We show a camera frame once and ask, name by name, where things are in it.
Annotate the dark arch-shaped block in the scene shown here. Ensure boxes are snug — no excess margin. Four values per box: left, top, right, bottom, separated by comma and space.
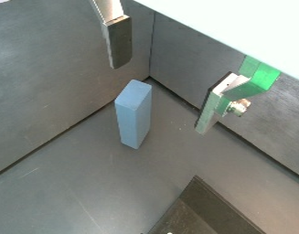
149, 175, 266, 234

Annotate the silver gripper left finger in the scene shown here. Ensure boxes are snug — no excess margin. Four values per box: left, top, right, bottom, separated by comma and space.
90, 0, 133, 69

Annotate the silver green gripper right finger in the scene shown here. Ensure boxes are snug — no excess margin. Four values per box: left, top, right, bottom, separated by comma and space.
194, 56, 281, 134

